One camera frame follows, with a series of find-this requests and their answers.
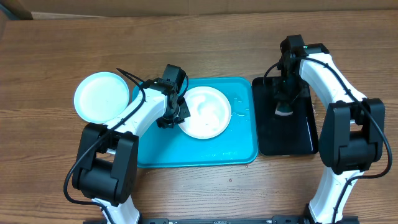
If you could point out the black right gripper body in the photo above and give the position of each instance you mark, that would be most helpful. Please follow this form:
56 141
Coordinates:
286 98

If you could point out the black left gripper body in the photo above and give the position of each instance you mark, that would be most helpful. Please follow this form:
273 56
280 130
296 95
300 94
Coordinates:
175 116

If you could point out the green scrubbing sponge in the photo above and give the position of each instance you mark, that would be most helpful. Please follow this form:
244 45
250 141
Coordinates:
283 109

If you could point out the pink plate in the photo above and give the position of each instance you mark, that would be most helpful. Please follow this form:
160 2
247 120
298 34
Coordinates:
210 113

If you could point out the light blue plate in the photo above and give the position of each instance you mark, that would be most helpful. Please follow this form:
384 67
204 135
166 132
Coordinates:
100 97

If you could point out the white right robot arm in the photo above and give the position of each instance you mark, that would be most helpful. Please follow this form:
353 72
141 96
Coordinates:
352 143

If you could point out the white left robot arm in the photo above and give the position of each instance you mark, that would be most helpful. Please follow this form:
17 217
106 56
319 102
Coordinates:
106 164

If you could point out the blue plastic tray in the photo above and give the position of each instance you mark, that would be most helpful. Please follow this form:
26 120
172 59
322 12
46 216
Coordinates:
237 144

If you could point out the black rectangular tray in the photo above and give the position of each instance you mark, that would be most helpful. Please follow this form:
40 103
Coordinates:
277 135

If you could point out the brown cardboard backdrop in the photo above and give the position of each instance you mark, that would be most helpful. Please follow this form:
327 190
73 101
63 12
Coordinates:
127 8

